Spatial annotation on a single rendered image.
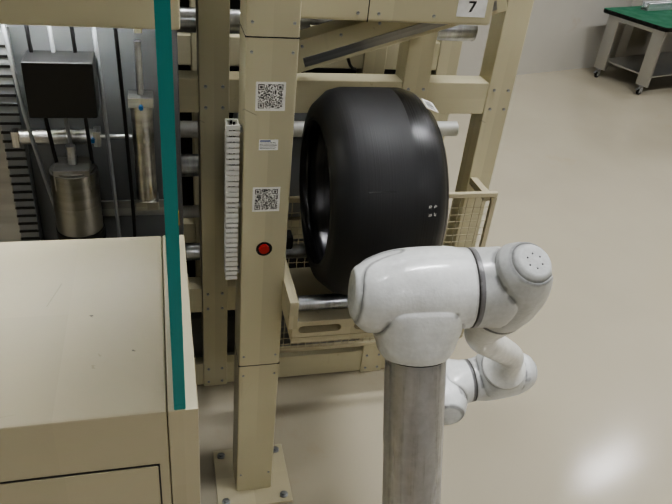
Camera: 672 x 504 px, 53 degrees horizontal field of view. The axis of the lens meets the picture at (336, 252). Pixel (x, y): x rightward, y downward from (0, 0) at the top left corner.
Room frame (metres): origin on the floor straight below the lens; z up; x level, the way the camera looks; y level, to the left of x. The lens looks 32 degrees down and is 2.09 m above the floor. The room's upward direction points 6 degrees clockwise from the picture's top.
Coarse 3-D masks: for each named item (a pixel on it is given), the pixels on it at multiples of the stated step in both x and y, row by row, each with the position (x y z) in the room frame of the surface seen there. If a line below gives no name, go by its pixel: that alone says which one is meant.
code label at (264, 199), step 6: (258, 192) 1.60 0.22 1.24; (264, 192) 1.61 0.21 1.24; (270, 192) 1.61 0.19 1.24; (276, 192) 1.62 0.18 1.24; (252, 198) 1.60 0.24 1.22; (258, 198) 1.60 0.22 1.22; (264, 198) 1.61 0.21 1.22; (270, 198) 1.61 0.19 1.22; (276, 198) 1.62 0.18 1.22; (252, 204) 1.60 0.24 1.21; (258, 204) 1.60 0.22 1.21; (264, 204) 1.61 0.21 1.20; (270, 204) 1.61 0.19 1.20; (276, 204) 1.62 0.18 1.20; (252, 210) 1.60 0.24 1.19; (258, 210) 1.60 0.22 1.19; (264, 210) 1.61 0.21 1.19; (270, 210) 1.61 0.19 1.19; (276, 210) 1.62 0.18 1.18
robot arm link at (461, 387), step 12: (456, 360) 1.23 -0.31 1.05; (456, 372) 1.18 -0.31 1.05; (468, 372) 1.19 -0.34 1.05; (456, 384) 1.16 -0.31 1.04; (468, 384) 1.17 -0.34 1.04; (456, 396) 1.13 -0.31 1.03; (468, 396) 1.16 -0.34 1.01; (456, 408) 1.10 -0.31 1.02; (444, 420) 1.10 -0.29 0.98; (456, 420) 1.11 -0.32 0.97
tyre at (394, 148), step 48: (336, 96) 1.75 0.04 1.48; (384, 96) 1.76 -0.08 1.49; (336, 144) 1.60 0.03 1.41; (384, 144) 1.59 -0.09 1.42; (432, 144) 1.63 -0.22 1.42; (336, 192) 1.53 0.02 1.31; (432, 192) 1.55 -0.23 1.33; (336, 240) 1.49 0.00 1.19; (384, 240) 1.48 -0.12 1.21; (432, 240) 1.52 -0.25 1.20; (336, 288) 1.54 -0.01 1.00
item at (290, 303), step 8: (288, 272) 1.67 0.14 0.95; (288, 280) 1.62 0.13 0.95; (288, 288) 1.58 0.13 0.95; (288, 296) 1.55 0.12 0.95; (296, 296) 1.55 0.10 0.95; (288, 304) 1.53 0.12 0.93; (296, 304) 1.52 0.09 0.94; (288, 312) 1.53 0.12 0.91; (296, 312) 1.52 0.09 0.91; (288, 320) 1.52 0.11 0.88; (296, 320) 1.52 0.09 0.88; (288, 328) 1.52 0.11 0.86; (296, 328) 1.52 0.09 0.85
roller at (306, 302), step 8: (304, 296) 1.59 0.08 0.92; (312, 296) 1.59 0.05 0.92; (320, 296) 1.60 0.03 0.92; (328, 296) 1.60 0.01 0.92; (336, 296) 1.61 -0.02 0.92; (344, 296) 1.61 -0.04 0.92; (304, 304) 1.57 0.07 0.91; (312, 304) 1.57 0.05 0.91; (320, 304) 1.58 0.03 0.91; (328, 304) 1.59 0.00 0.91; (336, 304) 1.59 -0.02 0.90; (344, 304) 1.60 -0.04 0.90
